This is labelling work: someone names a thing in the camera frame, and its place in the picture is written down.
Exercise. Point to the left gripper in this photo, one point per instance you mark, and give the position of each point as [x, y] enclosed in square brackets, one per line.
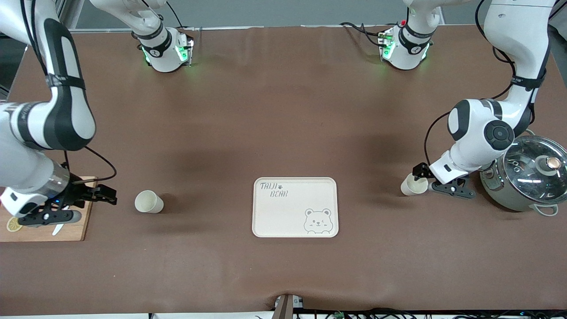
[419, 170]

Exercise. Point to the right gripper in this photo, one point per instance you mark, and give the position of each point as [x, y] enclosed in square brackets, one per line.
[80, 193]

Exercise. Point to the white plastic cup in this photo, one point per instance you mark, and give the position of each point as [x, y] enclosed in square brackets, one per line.
[412, 187]
[148, 202]

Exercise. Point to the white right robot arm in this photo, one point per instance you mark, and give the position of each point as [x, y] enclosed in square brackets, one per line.
[66, 106]

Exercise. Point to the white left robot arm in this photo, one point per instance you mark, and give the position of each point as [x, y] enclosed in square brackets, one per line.
[514, 40]

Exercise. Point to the cream tray with bear print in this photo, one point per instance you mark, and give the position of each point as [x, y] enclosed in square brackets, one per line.
[288, 212]

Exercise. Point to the wooden cutting board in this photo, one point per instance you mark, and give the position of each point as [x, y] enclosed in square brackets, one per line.
[77, 221]

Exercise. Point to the white plastic knife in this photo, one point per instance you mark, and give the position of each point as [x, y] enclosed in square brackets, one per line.
[58, 229]

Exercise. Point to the steel cooking pot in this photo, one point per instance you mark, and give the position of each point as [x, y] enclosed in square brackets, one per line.
[500, 190]

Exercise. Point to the yellow lemon slice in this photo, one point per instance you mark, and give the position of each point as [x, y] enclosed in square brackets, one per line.
[13, 225]

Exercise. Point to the aluminium frame profile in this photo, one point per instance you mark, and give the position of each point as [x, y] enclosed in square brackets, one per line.
[73, 13]

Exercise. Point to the metal table edge bracket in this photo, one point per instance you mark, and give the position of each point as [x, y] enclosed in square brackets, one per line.
[287, 306]

